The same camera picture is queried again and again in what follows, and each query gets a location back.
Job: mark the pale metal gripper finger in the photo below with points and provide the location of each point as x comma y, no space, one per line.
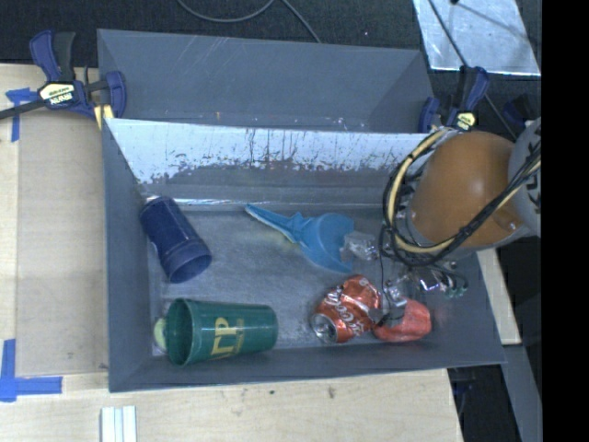
389,317
395,290

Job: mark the crushed red drink can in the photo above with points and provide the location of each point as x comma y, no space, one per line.
347,309

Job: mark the clear crumpled plastic piece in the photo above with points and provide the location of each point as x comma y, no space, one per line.
361,246

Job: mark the blue plastic funnel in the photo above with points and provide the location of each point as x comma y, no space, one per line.
322,242

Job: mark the green cup with gold print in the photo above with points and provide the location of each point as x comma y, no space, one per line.
221,332

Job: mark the dark blue cup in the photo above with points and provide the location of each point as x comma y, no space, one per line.
172,237

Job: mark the small yellow-green ball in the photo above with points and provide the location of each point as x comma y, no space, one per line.
159,332

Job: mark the grey metal bin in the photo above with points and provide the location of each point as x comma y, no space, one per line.
257,85

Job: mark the pale wood flat board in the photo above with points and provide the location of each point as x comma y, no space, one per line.
60,247

